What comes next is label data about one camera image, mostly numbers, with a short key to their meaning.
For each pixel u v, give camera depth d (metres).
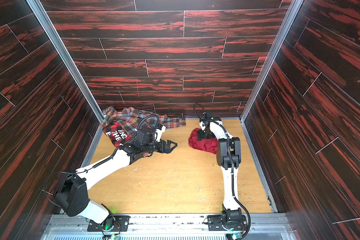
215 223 0.73
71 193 0.44
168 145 0.72
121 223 0.74
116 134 1.02
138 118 1.10
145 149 0.66
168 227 0.73
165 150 0.72
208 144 0.98
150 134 0.64
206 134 0.90
